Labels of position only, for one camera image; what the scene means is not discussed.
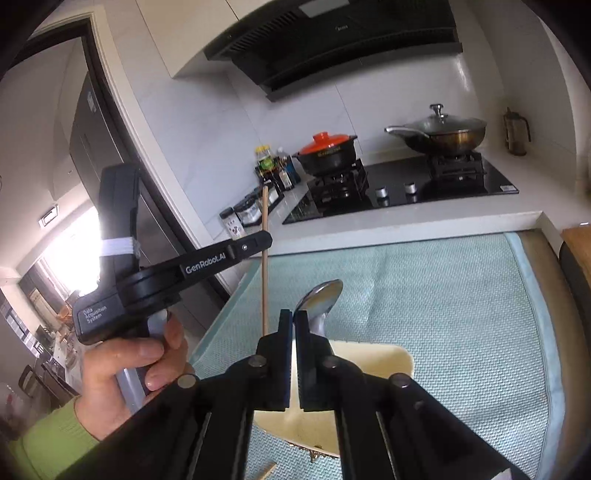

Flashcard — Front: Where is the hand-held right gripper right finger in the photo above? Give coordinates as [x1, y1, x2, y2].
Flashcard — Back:
[295, 309, 532, 480]

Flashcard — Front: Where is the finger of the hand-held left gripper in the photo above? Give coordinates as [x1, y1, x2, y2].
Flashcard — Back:
[177, 231, 273, 280]

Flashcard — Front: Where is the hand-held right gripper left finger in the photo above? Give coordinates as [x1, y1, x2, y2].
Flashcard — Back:
[60, 309, 293, 480]

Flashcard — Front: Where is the cream ribbed utensil holder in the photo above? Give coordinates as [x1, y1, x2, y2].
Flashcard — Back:
[253, 338, 415, 459]

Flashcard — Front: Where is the metal spoon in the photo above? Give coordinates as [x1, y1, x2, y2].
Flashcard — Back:
[294, 279, 345, 343]

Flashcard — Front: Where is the person's left forearm green sleeve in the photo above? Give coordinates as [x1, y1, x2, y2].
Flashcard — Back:
[8, 396, 101, 480]

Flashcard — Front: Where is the person's left hand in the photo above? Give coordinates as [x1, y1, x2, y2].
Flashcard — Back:
[75, 318, 195, 442]

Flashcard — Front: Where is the black lidded spice jar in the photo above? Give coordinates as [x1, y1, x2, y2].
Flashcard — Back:
[219, 207, 244, 239]

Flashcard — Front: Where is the row of spice jars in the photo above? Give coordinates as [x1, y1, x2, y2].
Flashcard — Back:
[233, 185, 286, 228]

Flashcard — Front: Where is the dark grey refrigerator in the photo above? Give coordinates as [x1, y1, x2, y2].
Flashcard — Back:
[68, 76, 228, 305]

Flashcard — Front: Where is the yellow capped oil bottle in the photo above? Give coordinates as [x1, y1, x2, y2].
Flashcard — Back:
[255, 144, 276, 180]

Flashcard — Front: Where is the dark sauce bottle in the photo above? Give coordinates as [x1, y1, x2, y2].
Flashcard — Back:
[276, 148, 297, 191]

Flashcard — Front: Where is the black burner pan support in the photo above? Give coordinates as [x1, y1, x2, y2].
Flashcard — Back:
[427, 150, 491, 182]
[307, 158, 370, 209]

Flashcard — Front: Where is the black clay pot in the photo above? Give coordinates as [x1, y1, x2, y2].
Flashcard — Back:
[292, 136, 359, 176]

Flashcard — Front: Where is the teal textured mat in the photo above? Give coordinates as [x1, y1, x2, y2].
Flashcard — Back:
[188, 231, 570, 480]

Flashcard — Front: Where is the orange pot lid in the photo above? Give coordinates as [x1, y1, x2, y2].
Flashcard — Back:
[298, 132, 358, 156]

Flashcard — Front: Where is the black glass gas cooktop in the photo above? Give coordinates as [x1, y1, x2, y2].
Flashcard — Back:
[282, 154, 520, 226]

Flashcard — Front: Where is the black range hood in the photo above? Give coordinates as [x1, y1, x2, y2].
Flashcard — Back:
[203, 0, 465, 103]

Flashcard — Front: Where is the metal wok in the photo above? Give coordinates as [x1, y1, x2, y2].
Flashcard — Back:
[384, 117, 488, 156]

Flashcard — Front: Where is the glass wok lid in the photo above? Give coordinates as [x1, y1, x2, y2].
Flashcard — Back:
[401, 103, 486, 136]

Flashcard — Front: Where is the wooden cutting board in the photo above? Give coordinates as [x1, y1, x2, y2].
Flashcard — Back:
[560, 225, 591, 265]

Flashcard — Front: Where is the cream wall cabinet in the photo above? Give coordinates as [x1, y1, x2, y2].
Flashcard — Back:
[135, 0, 260, 80]

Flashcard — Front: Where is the glass jar with metal frame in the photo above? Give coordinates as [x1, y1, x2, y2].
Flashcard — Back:
[503, 107, 532, 156]

